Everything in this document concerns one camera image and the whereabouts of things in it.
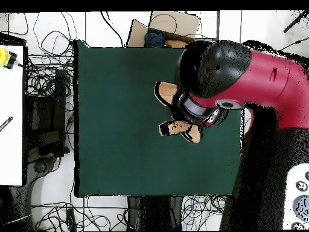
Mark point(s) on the tan terry towel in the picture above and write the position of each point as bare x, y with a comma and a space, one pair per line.
167, 90

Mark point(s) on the black power strip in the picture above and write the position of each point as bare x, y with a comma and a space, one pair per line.
71, 220

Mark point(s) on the brown cardboard box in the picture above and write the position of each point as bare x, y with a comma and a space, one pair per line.
169, 24

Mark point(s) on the thin black rod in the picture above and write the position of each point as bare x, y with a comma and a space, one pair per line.
295, 21

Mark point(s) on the orange garment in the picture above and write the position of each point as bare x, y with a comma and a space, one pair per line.
176, 44

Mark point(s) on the black marker pen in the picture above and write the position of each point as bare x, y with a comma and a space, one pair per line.
6, 123

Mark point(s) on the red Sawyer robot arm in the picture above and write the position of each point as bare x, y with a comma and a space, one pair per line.
265, 79

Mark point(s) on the white board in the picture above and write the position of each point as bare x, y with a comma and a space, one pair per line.
10, 149

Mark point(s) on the yellow and black tool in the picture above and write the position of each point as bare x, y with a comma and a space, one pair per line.
4, 58

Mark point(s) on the dark grey stand base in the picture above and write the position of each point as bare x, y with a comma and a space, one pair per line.
41, 166

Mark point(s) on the dark blue garment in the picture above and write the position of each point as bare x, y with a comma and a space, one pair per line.
154, 38

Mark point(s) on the dark green table cloth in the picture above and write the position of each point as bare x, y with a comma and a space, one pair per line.
115, 120

